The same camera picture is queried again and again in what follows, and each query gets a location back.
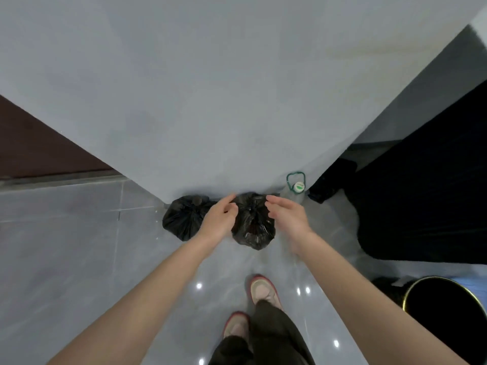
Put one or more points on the person's right hand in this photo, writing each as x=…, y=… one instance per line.
x=291, y=220

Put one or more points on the person's left hand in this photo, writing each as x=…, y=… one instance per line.
x=217, y=222

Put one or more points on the person's left thumb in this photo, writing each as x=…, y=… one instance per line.
x=233, y=210

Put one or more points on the person's red-soled shoe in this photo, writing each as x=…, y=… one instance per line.
x=263, y=290
x=236, y=326

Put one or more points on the person's left forearm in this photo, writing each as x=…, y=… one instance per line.
x=133, y=304

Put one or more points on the small tied black garbage bag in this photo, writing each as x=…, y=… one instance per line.
x=184, y=218

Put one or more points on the person's right thumb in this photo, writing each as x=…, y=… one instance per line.
x=273, y=212

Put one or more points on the person's dark trousers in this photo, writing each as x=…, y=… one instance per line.
x=266, y=338

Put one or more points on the person's right forearm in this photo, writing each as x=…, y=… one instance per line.
x=376, y=304

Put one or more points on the person's right red-soled shoe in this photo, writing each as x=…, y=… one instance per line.
x=263, y=290

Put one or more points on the black bin with gold rim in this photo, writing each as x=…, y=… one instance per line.
x=449, y=315

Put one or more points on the person's left red-soled shoe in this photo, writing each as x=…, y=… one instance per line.
x=236, y=326

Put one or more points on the large black garbage bag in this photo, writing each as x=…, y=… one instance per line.
x=422, y=193

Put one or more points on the brown wooden door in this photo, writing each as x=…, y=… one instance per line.
x=34, y=148

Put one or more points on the shiny tied black garbage bag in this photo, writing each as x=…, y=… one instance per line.
x=253, y=224

